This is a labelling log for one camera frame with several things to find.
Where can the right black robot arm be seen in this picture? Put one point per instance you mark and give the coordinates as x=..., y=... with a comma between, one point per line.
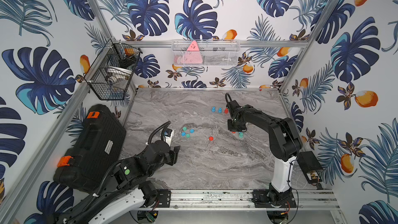
x=285, y=145

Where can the black power supply box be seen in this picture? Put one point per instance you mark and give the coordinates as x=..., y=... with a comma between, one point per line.
x=311, y=168

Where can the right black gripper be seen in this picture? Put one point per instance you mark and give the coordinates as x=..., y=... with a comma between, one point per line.
x=231, y=129

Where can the black plastic tool case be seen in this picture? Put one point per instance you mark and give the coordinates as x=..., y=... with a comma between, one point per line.
x=96, y=149

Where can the pink triangle card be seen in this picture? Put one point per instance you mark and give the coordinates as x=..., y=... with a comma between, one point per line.
x=192, y=55

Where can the black wire basket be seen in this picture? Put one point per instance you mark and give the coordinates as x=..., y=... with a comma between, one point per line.
x=110, y=76

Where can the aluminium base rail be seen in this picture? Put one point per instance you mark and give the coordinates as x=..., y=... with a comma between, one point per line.
x=235, y=200

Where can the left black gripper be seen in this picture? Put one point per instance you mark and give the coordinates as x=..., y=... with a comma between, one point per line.
x=173, y=155

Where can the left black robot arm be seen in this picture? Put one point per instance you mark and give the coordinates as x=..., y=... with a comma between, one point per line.
x=107, y=183

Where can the clear mesh wall tray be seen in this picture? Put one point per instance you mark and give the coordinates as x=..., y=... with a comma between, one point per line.
x=214, y=52

